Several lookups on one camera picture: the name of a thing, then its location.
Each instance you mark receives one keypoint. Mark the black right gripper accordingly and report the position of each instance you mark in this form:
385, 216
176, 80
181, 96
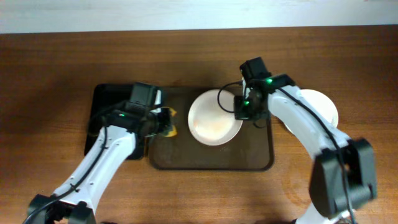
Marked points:
240, 108

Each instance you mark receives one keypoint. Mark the yellow sponge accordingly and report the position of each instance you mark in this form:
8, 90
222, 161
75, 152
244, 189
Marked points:
169, 127

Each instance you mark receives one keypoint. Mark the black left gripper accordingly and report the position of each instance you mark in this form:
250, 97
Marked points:
166, 121

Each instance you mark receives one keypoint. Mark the black plastic tray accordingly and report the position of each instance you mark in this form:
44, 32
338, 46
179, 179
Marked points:
104, 95

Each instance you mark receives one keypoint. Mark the brown plastic tray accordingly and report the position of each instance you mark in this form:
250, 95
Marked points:
251, 149

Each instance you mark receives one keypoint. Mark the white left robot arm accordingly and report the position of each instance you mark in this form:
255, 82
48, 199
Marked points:
125, 125

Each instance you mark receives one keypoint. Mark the cream plate with ketchup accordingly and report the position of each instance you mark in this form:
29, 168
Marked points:
322, 104

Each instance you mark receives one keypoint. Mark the pink plate with ketchup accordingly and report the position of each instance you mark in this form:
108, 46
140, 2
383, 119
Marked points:
211, 120

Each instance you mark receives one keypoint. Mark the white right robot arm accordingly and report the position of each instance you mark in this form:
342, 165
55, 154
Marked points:
344, 173

